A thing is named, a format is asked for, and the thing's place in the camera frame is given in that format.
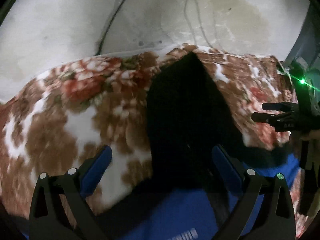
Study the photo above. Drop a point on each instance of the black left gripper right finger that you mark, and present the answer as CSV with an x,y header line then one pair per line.
x,y
264,208

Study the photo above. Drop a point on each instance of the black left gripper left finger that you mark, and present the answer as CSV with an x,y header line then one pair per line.
x,y
59,209

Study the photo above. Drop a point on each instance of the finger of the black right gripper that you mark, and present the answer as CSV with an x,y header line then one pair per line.
x,y
281,106
281,122

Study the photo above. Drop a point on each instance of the blue and black garment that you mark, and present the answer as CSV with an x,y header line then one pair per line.
x,y
186,196

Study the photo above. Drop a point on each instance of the floral brown red blanket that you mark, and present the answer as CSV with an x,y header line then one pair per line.
x,y
67,114

